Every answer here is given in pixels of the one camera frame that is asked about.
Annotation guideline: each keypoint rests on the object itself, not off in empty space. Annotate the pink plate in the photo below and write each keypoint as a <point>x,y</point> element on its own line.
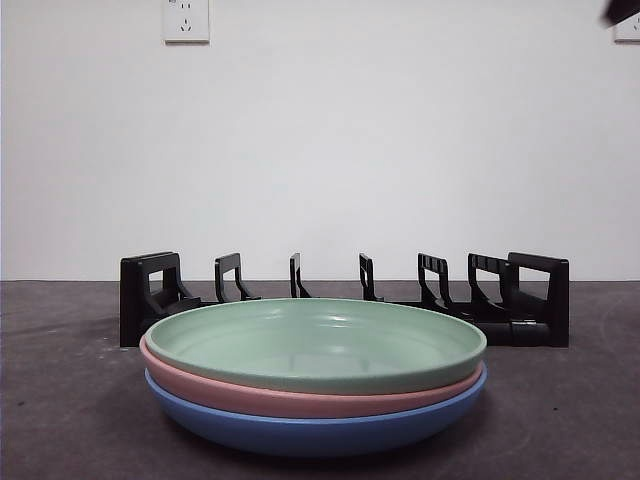
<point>250,397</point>

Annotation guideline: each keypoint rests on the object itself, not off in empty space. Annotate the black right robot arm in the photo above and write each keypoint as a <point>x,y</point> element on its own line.
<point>620,10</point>

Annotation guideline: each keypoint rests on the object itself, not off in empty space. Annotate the black plate rack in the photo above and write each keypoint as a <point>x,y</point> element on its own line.
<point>540,300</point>

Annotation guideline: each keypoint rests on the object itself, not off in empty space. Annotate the white wall socket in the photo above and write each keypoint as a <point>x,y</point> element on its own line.
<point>629,32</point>
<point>186,22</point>

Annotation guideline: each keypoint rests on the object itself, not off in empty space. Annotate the green plate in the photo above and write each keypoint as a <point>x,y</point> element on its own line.
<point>300,340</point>

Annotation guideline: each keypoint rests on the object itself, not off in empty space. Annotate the blue plate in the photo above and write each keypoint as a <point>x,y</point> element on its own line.
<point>310,435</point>

